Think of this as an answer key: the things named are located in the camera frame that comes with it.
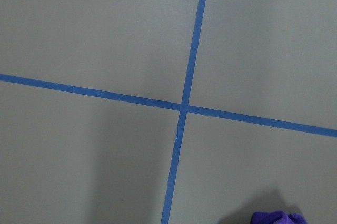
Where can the purple towel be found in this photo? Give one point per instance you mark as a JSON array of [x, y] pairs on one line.
[[277, 217]]

